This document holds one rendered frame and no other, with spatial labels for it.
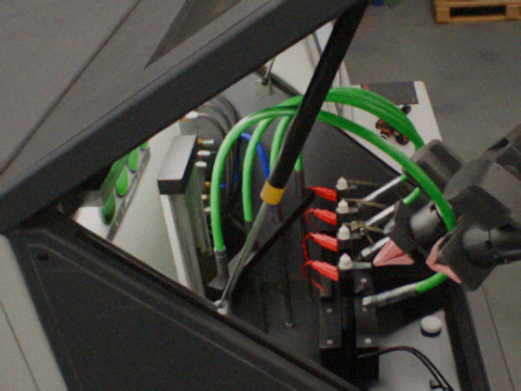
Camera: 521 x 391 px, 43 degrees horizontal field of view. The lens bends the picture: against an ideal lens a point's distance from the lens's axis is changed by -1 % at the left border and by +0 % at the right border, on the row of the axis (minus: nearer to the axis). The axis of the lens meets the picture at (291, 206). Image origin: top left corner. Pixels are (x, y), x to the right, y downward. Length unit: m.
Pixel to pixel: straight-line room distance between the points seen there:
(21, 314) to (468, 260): 0.51
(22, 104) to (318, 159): 0.68
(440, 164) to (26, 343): 0.58
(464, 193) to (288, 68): 0.64
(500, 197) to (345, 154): 0.64
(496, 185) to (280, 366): 0.30
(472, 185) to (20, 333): 0.50
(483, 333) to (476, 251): 0.42
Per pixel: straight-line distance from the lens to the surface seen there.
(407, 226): 1.00
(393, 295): 0.96
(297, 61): 1.28
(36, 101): 0.81
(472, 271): 0.83
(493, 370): 1.15
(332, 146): 1.31
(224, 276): 1.09
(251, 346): 0.71
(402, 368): 1.30
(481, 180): 0.71
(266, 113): 0.87
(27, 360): 0.79
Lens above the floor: 1.79
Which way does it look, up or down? 33 degrees down
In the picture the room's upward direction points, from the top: 6 degrees counter-clockwise
